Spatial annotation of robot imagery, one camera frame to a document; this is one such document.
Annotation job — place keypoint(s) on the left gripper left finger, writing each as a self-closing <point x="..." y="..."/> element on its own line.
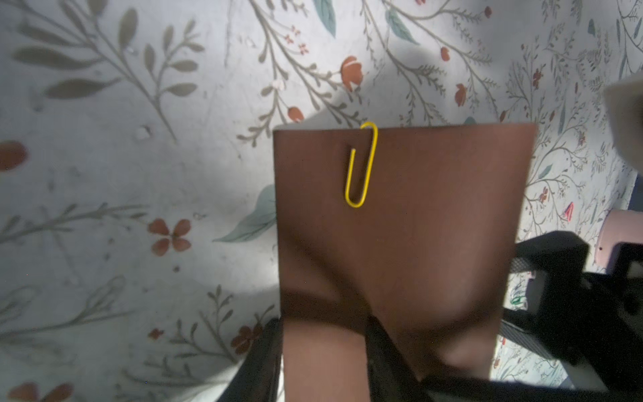
<point x="258" y="378"/>

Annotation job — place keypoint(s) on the brown paper sheet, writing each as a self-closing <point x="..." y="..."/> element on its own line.
<point x="417" y="227"/>

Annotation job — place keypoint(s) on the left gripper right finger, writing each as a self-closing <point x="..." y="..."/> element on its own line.
<point x="389" y="376"/>

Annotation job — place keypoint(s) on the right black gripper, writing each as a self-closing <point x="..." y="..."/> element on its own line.
<point x="590" y="322"/>

